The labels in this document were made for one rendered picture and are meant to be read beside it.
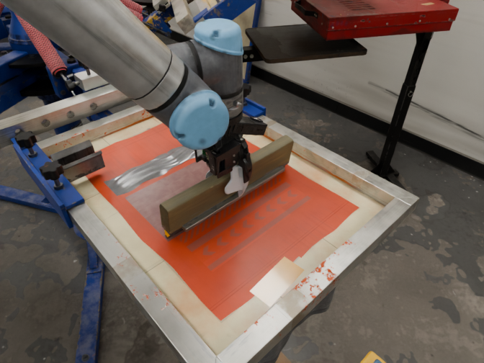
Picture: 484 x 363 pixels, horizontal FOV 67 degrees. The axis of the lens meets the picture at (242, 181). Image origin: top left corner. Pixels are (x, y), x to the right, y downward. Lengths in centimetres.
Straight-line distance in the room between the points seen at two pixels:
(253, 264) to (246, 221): 12
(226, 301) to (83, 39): 47
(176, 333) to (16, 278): 162
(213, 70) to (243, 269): 37
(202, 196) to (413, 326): 136
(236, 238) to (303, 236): 14
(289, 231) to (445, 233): 163
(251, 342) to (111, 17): 47
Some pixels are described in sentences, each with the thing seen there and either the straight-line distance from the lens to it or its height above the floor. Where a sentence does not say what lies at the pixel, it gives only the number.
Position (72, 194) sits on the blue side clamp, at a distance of 87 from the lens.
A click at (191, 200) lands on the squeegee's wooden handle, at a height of 105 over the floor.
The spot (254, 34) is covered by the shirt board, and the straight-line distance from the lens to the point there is 185.
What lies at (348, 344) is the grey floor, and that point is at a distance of 176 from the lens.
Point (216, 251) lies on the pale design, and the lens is 75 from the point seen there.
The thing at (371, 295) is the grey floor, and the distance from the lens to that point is 191.
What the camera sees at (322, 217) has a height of 95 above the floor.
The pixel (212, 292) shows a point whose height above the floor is 95.
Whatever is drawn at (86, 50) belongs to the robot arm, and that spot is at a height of 140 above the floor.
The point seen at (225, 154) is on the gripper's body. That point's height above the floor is 113.
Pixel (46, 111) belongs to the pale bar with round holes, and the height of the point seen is 104.
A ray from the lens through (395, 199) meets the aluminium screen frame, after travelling 86.
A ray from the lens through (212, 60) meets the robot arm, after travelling 59.
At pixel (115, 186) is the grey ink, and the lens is 93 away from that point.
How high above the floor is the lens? 153
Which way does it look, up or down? 40 degrees down
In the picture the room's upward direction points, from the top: straight up
